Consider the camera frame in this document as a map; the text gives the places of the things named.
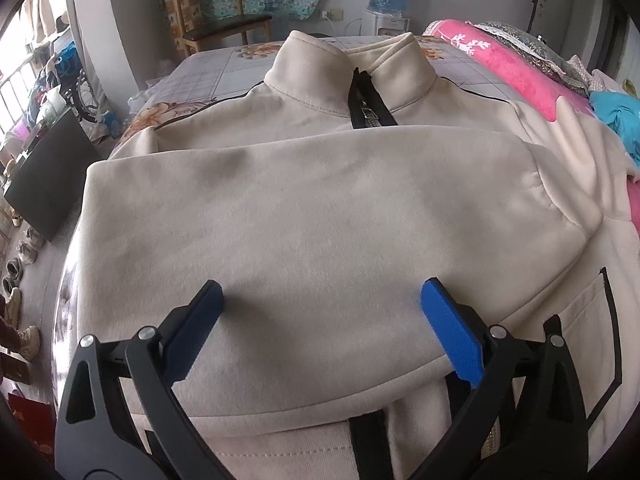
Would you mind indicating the turquoise cartoon cloth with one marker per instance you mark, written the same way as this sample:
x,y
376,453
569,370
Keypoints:
x,y
621,113

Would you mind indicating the beige zip jacket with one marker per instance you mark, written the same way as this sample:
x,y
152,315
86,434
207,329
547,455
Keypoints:
x,y
321,201

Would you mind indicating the bicycle by window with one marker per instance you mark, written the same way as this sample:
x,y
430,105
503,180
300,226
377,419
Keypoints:
x,y
63,71

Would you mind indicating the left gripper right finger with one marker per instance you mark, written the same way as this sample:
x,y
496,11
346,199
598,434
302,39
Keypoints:
x,y
524,416

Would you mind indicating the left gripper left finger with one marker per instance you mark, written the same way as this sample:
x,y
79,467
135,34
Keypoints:
x,y
120,419

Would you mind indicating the grey patterned pillow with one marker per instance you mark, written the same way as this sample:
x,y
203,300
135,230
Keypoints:
x,y
538,54

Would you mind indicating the pink floral blanket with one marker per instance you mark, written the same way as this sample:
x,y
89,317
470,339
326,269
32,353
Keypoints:
x,y
510,70

